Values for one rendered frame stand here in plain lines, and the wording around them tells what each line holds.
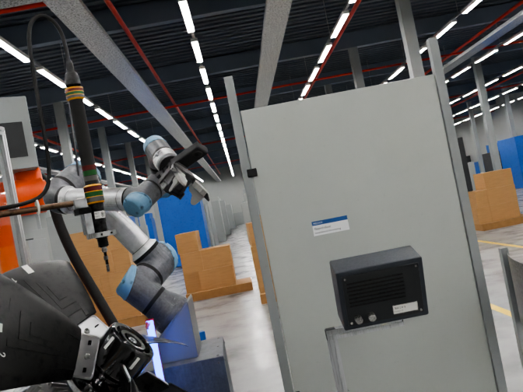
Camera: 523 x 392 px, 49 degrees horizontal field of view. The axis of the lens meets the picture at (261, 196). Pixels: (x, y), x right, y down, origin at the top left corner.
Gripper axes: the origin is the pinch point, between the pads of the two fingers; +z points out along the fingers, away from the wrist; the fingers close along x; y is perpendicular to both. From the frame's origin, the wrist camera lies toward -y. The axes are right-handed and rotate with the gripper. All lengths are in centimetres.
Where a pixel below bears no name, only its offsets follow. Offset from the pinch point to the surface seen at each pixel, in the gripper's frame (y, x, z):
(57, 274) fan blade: 35.0, 22.9, 8.0
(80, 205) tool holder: 15.9, 30.0, 9.0
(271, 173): -5, -113, -114
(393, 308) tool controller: -7, -59, 34
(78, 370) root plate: 37, 23, 40
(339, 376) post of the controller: 19, -59, 35
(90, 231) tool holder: 19.3, 25.7, 12.4
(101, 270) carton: 317, -383, -606
